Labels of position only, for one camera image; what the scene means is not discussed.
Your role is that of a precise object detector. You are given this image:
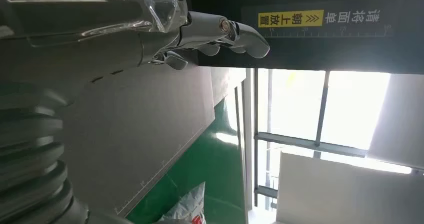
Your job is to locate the grey plastic mail package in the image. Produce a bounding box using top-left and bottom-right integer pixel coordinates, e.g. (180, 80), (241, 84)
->
(158, 182), (208, 224)

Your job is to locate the green conveyor belt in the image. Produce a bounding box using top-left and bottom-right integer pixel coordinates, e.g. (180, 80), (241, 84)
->
(125, 98), (249, 224)

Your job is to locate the ruler label with yellow sticker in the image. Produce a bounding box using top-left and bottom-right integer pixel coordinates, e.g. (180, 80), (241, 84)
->
(241, 0), (395, 39)

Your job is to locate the aluminium conveyor frame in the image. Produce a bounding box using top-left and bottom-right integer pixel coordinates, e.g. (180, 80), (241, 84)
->
(234, 68), (255, 224)

